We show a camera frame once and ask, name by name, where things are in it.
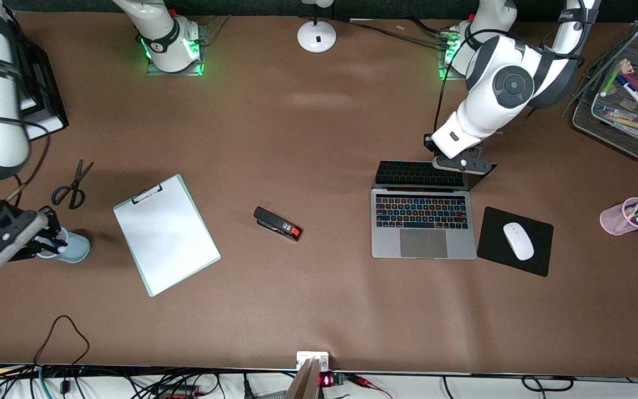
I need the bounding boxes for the white paper sheet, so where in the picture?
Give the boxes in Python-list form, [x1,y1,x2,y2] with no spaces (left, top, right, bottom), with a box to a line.
[114,177,219,294]

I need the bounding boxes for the aluminium extrusion post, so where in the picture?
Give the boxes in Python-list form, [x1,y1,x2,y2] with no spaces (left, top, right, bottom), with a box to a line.
[284,357,321,399]

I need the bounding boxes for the white lamp base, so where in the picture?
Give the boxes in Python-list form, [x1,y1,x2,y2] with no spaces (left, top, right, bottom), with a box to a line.
[297,0,337,54]

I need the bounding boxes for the green marker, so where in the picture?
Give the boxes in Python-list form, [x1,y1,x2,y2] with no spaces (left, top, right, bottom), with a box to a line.
[600,62,624,98]

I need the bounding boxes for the black scissors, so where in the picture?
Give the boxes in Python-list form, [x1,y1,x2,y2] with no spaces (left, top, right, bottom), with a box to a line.
[51,159,95,210]

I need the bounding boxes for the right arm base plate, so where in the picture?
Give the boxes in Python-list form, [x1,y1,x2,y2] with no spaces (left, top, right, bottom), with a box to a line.
[146,25,205,77]

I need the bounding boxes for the black mouse pad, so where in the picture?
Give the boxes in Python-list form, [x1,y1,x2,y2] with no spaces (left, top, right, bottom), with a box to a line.
[476,207,554,278]

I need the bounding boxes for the white mounting box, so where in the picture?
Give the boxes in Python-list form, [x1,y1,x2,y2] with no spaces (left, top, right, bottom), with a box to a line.
[296,351,330,371]

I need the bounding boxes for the blue capped white marker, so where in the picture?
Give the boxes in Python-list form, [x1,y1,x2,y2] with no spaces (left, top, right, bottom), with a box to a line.
[616,75,638,116]

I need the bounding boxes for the grey wire mesh tray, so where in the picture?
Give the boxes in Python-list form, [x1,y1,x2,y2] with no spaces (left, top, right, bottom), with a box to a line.
[562,22,638,162]

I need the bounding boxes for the red clip lead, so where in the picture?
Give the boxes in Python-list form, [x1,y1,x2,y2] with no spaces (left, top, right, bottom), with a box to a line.
[347,374,393,399]

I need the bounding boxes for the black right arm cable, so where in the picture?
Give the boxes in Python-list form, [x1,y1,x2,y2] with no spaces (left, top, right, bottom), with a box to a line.
[0,114,52,195]

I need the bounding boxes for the black orange power strip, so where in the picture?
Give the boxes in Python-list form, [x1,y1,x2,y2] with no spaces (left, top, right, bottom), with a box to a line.
[153,384,204,399]

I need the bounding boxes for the pink mesh pen cup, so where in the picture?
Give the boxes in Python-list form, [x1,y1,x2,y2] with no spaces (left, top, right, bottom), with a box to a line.
[600,197,638,237]

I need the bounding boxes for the white computer mouse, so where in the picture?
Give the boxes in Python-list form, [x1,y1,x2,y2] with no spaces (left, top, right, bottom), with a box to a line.
[503,222,536,262]

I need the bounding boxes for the black power cable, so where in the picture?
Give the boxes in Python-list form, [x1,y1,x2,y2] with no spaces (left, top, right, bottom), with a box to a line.
[333,17,454,48]

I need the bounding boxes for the blue mesh pen cup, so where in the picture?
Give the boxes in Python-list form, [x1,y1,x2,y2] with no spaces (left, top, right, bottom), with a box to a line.
[37,228,91,264]

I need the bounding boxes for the black document tray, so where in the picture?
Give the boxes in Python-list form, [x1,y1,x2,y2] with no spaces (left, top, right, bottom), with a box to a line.
[14,22,69,140]

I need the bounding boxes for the black looped cable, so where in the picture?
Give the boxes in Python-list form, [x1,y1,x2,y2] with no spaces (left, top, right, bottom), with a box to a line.
[33,315,90,367]

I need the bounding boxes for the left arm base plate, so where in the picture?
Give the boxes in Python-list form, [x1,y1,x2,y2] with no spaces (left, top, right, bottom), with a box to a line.
[438,28,472,83]

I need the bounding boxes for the grey laptop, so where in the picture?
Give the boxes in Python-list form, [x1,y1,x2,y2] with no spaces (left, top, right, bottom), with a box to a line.
[371,161,498,260]

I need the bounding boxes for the black stapler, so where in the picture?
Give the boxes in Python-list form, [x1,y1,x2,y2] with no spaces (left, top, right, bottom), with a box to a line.
[253,206,303,242]

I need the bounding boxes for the green clipboard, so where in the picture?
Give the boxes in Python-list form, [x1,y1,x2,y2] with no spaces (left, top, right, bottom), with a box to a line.
[112,173,222,298]

